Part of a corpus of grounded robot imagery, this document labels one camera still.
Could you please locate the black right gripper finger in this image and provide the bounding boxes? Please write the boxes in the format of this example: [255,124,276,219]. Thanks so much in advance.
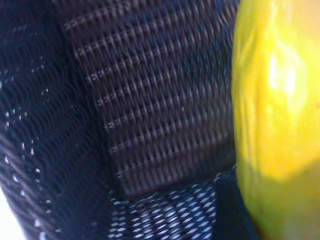
[215,174,258,240]

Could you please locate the yellow banana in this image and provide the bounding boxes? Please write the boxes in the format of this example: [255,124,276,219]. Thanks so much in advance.
[231,0,320,240]

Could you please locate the dark brown wicker basket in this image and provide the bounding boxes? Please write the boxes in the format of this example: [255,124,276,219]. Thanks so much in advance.
[0,0,253,240]

